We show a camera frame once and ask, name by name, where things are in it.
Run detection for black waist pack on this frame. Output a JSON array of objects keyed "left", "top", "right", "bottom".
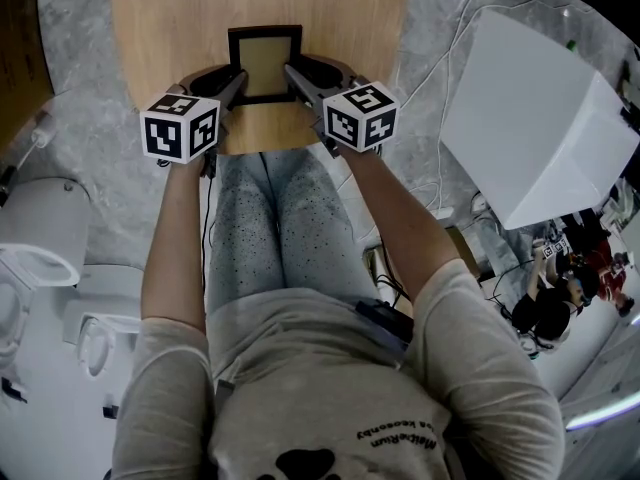
[{"left": 354, "top": 300, "right": 415, "bottom": 350}]

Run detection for white bathtub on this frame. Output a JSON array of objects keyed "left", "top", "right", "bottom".
[{"left": 439, "top": 7, "right": 640, "bottom": 230}]

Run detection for large cardboard box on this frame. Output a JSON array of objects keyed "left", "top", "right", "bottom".
[{"left": 0, "top": 0, "right": 55, "bottom": 152}]

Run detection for black picture frame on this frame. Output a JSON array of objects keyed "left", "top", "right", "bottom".
[{"left": 227, "top": 25, "right": 304, "bottom": 107}]

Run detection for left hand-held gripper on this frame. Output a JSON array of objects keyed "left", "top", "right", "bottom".
[{"left": 139, "top": 66, "right": 251, "bottom": 165}]

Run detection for white toilet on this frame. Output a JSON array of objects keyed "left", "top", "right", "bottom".
[
  {"left": 0, "top": 177, "right": 91, "bottom": 289},
  {"left": 62, "top": 265, "right": 146, "bottom": 379}
]

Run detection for person's beige shirt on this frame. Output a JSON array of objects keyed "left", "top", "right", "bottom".
[{"left": 110, "top": 257, "right": 566, "bottom": 480}]

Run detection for person's right forearm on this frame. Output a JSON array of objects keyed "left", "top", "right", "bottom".
[{"left": 339, "top": 145, "right": 461, "bottom": 302}]

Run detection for wooden coffee table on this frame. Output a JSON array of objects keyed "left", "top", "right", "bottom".
[{"left": 108, "top": 0, "right": 412, "bottom": 155}]

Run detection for person's grey speckled trousers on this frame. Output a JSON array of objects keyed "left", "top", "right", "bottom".
[{"left": 207, "top": 150, "right": 381, "bottom": 314}]

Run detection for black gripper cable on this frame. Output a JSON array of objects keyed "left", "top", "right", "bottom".
[{"left": 199, "top": 155, "right": 217, "bottom": 294}]

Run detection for white cable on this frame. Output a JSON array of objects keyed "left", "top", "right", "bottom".
[{"left": 399, "top": 0, "right": 531, "bottom": 214}]

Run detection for person's left forearm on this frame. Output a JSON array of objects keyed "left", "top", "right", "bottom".
[{"left": 140, "top": 160, "right": 211, "bottom": 337}]

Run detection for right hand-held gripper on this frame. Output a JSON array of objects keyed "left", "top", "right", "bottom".
[{"left": 283, "top": 55, "right": 401, "bottom": 159}]

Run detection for white toilet brush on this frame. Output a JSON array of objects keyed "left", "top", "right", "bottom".
[{"left": 22, "top": 112, "right": 59, "bottom": 167}]

